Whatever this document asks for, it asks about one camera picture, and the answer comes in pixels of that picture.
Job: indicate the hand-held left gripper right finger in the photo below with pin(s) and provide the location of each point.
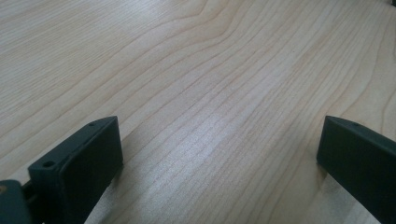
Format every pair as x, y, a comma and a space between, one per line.
361, 161

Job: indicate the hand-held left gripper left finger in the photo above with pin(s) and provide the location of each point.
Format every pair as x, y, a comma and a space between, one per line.
77, 168

